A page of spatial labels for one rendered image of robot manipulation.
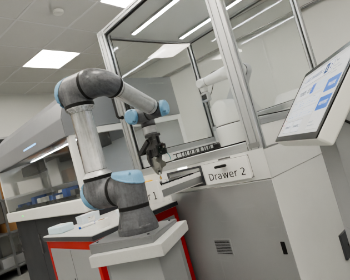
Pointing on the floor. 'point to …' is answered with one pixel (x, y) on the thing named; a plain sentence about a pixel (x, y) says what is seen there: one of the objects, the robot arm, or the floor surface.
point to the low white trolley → (82, 262)
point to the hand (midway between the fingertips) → (158, 172)
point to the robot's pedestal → (147, 258)
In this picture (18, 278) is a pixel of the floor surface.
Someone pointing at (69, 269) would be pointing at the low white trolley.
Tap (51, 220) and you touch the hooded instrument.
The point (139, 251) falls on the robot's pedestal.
